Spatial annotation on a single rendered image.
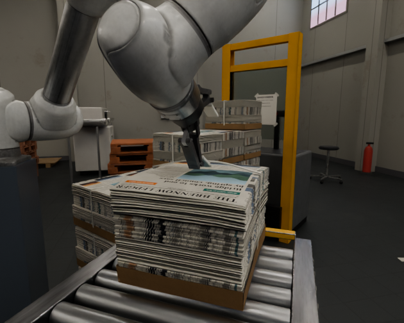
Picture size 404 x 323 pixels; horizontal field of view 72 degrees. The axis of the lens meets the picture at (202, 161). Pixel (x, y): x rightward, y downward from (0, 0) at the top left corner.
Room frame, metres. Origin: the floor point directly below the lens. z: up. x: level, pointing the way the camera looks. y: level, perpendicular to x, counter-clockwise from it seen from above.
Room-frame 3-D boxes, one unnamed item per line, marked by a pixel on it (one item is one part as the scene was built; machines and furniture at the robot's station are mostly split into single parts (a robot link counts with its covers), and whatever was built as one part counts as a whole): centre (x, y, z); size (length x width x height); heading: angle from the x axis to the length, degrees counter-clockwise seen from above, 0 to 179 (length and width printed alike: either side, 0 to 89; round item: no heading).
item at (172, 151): (1.84, 0.10, 0.95); 0.38 x 0.29 x 0.23; 53
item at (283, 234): (0.87, -0.08, 0.81); 0.43 x 0.03 x 0.02; 71
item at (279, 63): (2.66, -0.52, 1.62); 0.75 x 0.06 x 0.06; 53
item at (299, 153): (2.95, -0.75, 0.40); 0.70 x 0.55 x 0.80; 53
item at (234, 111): (2.31, -0.26, 0.65); 0.39 x 0.30 x 1.29; 53
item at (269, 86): (2.67, -0.53, 1.27); 0.57 x 0.01 x 0.65; 53
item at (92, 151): (5.77, 2.22, 0.66); 2.81 x 0.70 x 1.32; 13
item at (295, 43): (2.46, -0.79, 0.92); 0.09 x 0.09 x 1.85; 53
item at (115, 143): (4.06, 0.79, 0.40); 1.12 x 0.77 x 0.81; 104
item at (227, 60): (2.86, -0.26, 0.92); 0.09 x 0.09 x 1.85; 53
